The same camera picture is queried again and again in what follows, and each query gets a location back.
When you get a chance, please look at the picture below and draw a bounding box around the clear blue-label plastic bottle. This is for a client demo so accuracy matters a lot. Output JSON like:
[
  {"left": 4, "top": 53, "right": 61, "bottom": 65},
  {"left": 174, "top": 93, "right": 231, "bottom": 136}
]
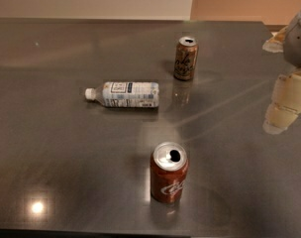
[{"left": 84, "top": 81, "right": 159, "bottom": 108}]

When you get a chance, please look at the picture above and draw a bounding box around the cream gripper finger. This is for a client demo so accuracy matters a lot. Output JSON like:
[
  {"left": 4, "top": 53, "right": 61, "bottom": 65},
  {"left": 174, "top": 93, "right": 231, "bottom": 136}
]
[
  {"left": 262, "top": 68, "right": 301, "bottom": 135},
  {"left": 262, "top": 27, "right": 287, "bottom": 53}
]

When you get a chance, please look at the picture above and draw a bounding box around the brown soda can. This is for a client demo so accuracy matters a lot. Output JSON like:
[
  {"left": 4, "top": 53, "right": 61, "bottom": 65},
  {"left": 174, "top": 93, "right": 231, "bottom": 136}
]
[{"left": 173, "top": 36, "right": 199, "bottom": 80}]

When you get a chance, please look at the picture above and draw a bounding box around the red coke can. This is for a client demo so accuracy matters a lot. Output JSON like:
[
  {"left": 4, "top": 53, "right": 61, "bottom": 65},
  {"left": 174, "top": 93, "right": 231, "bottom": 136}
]
[{"left": 150, "top": 142, "right": 189, "bottom": 204}]

